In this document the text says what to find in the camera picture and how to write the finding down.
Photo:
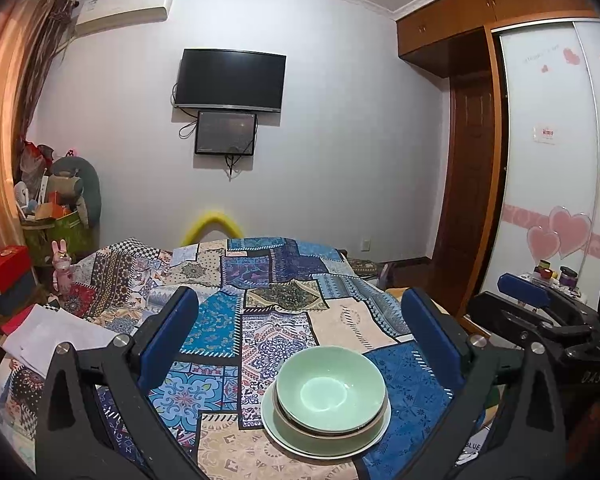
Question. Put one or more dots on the green plate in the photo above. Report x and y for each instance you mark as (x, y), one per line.
(325, 444)

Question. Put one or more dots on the red box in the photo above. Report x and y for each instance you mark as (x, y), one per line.
(7, 267)

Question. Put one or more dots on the pink rabbit toy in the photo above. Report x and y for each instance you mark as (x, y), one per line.
(62, 270)

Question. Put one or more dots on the green storage box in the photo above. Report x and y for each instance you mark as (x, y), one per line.
(62, 237)

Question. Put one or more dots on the yellow curved tube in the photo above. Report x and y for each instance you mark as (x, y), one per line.
(212, 216)

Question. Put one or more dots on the white air conditioner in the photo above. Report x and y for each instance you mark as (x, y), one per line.
(125, 10)

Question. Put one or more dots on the small black wall monitor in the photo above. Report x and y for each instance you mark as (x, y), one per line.
(225, 132)

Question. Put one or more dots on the wooden overhead cabinet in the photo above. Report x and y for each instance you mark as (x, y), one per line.
(480, 15)

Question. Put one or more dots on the dark blue box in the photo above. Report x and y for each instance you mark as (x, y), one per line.
(15, 297)

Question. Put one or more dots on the white printed cloth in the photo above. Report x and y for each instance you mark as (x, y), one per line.
(472, 452)

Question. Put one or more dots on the white paper sheets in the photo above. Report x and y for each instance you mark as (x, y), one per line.
(55, 335)

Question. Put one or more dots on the brown patterned curtain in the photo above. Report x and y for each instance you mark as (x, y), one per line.
(45, 50)

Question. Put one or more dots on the large black wall television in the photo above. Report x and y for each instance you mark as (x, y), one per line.
(230, 80)

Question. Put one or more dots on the patchwork printed blanket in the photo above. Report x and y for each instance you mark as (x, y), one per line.
(260, 285)

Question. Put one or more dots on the orange curtain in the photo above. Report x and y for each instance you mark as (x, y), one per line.
(0, 135)

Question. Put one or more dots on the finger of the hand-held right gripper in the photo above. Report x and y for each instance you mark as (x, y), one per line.
(525, 287)
(520, 322)

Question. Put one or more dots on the purple jar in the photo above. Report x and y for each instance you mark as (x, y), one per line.
(568, 276)

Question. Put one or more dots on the white wall socket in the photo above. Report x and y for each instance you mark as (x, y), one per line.
(365, 244)

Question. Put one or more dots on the grey plush toy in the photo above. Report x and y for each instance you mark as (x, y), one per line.
(87, 190)

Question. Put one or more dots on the wooden door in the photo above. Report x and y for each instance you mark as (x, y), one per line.
(472, 185)

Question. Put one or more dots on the patterned bag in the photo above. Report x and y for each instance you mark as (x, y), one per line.
(367, 270)

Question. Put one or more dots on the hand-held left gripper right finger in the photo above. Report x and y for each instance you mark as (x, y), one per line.
(430, 335)

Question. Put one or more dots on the white appliance with bottles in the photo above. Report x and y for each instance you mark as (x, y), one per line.
(565, 292)

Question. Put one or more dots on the green bowl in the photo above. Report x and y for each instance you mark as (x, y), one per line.
(330, 385)

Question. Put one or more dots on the red plastic bag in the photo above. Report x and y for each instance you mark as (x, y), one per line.
(35, 157)

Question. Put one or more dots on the white wardrobe sliding door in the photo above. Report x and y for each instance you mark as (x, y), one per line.
(550, 110)

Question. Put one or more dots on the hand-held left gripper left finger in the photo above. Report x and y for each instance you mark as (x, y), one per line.
(167, 340)

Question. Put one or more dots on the red jar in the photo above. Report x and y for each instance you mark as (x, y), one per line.
(545, 269)

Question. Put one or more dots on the white plate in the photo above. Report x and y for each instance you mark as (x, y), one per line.
(380, 432)

